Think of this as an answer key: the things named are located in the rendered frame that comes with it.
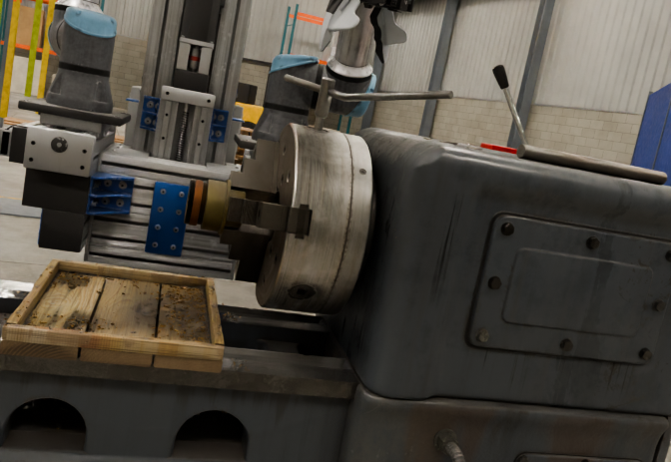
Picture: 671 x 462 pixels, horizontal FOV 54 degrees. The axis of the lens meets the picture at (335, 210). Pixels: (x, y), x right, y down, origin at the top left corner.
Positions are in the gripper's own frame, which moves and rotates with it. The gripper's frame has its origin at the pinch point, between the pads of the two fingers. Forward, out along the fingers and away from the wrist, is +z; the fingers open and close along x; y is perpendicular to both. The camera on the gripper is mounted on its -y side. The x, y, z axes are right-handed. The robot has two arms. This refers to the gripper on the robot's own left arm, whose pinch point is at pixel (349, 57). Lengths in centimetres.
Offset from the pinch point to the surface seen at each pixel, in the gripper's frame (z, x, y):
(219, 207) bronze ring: 27.2, -13.8, -8.1
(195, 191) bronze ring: 25.5, -16.4, -11.6
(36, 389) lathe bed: 54, -40, -9
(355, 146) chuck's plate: 13.3, 1.9, 3.7
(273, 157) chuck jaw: 19.6, -1.2, -11.5
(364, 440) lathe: 55, -3, 23
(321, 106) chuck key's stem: 8.5, -1.0, -3.0
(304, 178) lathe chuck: 18.3, -9.5, 4.7
